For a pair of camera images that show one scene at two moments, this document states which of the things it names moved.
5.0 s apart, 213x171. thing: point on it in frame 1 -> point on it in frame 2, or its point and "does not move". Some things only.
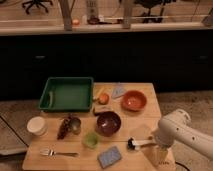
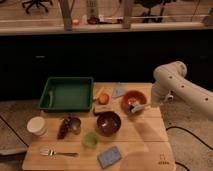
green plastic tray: [68, 94] does not move
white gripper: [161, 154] -> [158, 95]
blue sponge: [108, 156] does not move
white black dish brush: [135, 144] -> [135, 107]
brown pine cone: [65, 127] does not move
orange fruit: [103, 98] does not move
